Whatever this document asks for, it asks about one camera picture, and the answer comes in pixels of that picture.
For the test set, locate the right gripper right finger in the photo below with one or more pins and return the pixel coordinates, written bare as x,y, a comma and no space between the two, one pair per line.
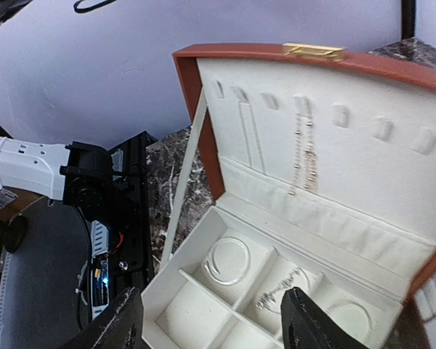
306,326

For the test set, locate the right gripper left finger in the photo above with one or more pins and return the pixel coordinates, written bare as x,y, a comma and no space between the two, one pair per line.
118,326

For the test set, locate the brown jewelry tray cream lining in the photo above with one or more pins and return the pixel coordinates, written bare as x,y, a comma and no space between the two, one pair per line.
425,299

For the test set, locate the brown jewelry box cream lining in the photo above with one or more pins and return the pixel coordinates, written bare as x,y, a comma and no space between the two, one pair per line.
306,166

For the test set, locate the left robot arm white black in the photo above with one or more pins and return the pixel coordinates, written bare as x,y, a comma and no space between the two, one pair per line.
78,174

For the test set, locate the small circuit board with leds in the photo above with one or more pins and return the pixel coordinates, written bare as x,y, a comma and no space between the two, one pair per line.
99,281

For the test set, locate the white slotted cable duct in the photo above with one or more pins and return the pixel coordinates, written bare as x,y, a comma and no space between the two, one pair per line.
5,270

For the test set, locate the black left corner post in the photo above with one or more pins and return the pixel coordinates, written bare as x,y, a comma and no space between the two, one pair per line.
408,18

